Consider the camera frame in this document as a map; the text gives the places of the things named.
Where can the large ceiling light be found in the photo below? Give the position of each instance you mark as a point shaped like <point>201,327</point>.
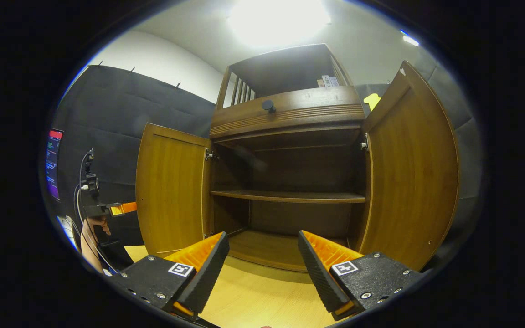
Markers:
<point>278,20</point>

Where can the computer monitor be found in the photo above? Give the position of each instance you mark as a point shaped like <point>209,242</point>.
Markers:
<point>54,164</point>

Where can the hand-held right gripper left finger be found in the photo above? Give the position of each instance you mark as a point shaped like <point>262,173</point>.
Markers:
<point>208,271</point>

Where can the wooden cabinet shelf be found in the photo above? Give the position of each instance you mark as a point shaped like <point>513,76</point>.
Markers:
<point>290,196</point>

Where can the wooden double-door shoe cabinet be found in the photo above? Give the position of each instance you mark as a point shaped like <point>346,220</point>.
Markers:
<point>290,114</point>

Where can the black backdrop cloth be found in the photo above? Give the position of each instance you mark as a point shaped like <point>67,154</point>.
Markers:
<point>121,118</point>

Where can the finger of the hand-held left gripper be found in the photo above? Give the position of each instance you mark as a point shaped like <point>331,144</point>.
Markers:
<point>126,208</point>

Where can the black round drawer knob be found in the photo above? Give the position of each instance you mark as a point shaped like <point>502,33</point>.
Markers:
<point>269,106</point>

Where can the wooden shoe cabinet door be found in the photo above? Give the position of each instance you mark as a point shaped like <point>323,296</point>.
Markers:
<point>171,191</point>
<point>413,182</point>

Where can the metal door hinge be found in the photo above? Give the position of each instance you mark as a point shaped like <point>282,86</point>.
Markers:
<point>364,143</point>
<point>210,155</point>

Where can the small ceiling light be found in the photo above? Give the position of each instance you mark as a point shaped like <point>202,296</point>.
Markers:
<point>410,40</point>

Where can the white small book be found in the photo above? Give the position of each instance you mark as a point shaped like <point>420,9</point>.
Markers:
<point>334,81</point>
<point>326,81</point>

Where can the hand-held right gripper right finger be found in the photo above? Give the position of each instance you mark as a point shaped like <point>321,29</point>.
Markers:
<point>319,273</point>

